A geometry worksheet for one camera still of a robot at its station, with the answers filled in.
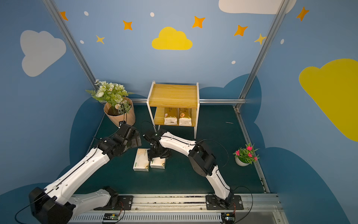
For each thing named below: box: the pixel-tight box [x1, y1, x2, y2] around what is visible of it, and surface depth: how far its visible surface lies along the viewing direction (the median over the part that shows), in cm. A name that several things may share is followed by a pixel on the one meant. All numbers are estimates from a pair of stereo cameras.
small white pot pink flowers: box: [232, 142, 261, 167], surface depth 82 cm
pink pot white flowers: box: [85, 79, 136, 128], surface depth 92 cm
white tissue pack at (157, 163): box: [150, 156, 166, 169], surface depth 86 cm
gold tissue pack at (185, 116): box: [178, 107, 192, 127], surface depth 87 cm
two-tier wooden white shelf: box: [146, 80, 200, 140], surface depth 86 cm
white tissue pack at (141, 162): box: [132, 147, 151, 172], surface depth 86 cm
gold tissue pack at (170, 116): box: [164, 107, 178, 126], surface depth 88 cm
